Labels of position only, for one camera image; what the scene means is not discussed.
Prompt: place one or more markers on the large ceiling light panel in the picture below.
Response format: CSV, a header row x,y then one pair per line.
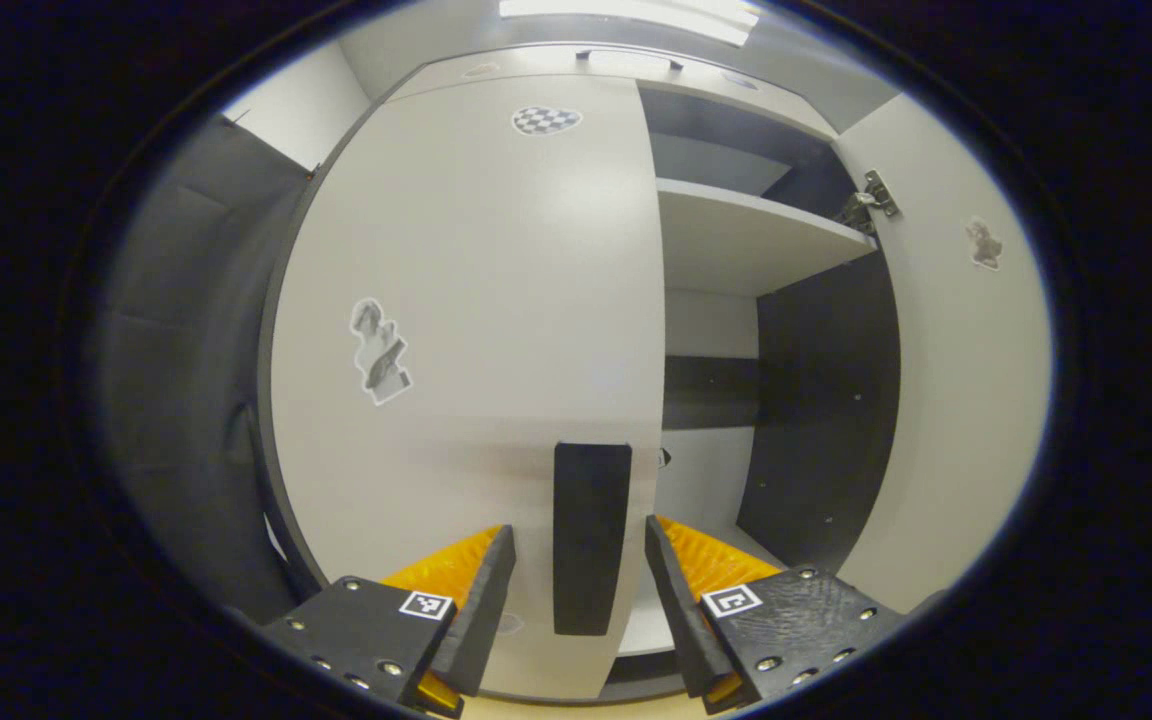
x,y
636,15

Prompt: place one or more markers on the grey shoe cabinet door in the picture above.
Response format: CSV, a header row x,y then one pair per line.
x,y
496,280
966,400

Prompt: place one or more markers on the metal door hinge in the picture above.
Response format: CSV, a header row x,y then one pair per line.
x,y
876,192

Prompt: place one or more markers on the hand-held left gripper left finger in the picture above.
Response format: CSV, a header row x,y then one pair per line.
x,y
481,620

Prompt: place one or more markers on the grey cabinet drawer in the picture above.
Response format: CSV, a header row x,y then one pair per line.
x,y
536,62

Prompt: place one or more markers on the grey double-door shoe cabinet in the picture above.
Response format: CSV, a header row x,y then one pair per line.
x,y
826,400

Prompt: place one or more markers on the black backdrop cloth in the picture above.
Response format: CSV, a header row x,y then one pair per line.
x,y
186,350

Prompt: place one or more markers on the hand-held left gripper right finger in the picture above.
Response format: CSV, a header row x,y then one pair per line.
x,y
681,620

